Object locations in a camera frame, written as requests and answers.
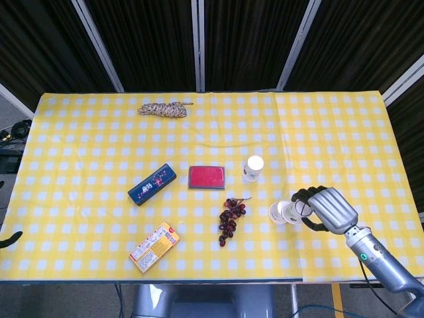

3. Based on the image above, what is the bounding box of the black hanging cable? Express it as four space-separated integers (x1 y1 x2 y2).
114 283 124 318

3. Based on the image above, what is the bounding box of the paper cup with line-marked bottom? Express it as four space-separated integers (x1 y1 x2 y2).
281 198 314 225

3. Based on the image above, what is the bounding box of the dark blue floral box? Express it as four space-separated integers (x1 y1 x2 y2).
127 162 178 207

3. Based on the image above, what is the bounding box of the dark red grape bunch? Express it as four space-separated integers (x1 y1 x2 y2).
217 197 252 248

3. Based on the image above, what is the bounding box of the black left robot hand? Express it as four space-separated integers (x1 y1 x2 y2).
0 231 24 250

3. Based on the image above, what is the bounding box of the white table leg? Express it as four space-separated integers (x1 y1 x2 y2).
290 283 299 318

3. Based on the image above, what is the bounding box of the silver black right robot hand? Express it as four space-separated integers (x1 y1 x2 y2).
291 185 360 235

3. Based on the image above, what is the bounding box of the yellow checked tablecloth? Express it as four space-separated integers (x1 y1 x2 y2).
0 91 424 283

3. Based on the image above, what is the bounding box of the white yogurt cup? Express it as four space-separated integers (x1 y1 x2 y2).
241 154 265 183

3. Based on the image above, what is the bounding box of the yellow printed food box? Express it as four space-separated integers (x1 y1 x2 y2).
129 221 182 274

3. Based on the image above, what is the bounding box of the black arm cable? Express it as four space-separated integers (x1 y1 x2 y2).
358 256 398 315

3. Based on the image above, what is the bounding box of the coiled braided rope bundle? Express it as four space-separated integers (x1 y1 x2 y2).
137 101 194 119

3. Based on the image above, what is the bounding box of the red ink stamp pad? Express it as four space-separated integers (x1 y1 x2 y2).
187 165 227 191

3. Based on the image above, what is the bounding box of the blue floor cable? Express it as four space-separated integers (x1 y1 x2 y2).
291 303 347 318

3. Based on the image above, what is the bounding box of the white partition frame post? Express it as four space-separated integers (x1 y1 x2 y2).
191 0 206 93
276 0 319 91
0 82 35 119
70 0 125 93
382 54 424 106

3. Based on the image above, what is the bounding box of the black equipment box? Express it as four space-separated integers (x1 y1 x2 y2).
0 148 23 174

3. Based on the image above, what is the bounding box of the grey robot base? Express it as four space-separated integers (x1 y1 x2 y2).
131 283 276 318

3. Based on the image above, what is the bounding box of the black cable bundle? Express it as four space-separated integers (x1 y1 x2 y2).
0 119 33 144

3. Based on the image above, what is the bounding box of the green print paper cup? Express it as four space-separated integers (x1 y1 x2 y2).
268 200 291 225

